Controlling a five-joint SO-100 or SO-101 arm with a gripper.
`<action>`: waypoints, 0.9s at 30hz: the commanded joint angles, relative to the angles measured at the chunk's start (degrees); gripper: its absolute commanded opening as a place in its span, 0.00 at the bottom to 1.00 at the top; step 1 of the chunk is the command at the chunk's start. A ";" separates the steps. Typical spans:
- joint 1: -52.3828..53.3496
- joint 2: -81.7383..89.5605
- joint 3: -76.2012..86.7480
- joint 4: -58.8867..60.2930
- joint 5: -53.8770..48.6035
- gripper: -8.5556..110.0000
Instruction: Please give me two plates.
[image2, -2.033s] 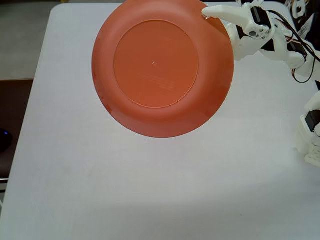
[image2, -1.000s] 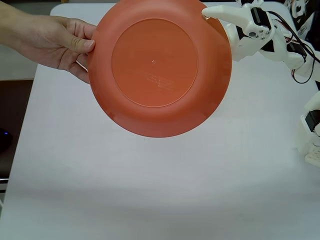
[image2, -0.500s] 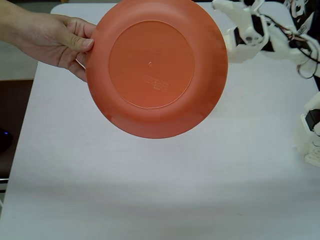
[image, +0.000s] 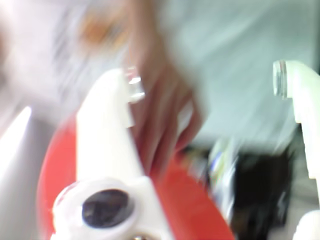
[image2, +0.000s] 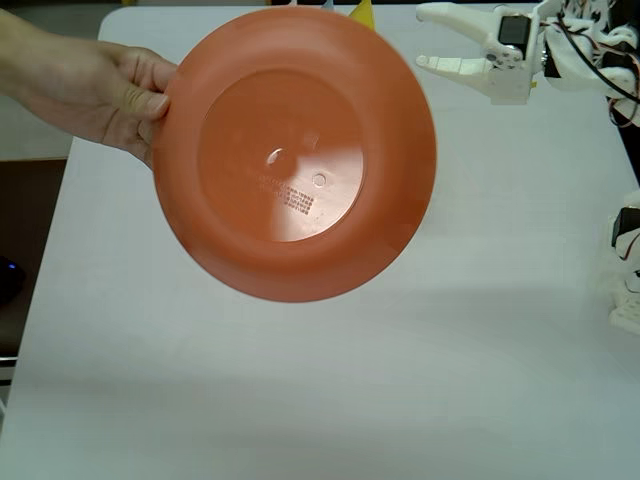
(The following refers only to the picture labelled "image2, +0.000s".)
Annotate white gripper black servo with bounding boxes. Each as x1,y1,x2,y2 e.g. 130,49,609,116
417,2,536,105

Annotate yellow plastic plate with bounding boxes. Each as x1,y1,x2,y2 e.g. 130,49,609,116
348,0,376,29

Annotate orange plastic plate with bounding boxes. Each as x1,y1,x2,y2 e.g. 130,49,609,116
152,5,439,304

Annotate person's bare forearm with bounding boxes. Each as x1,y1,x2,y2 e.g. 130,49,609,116
0,7,54,119

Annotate person's bare hand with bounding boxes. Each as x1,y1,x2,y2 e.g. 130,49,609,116
37,34,176,169

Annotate brown wooden desk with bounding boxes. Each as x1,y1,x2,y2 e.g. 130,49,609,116
0,157,69,361

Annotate black computer mouse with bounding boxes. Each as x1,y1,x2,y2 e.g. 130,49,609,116
0,255,26,305

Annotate black servo cable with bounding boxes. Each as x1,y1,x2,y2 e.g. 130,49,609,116
544,9,640,129

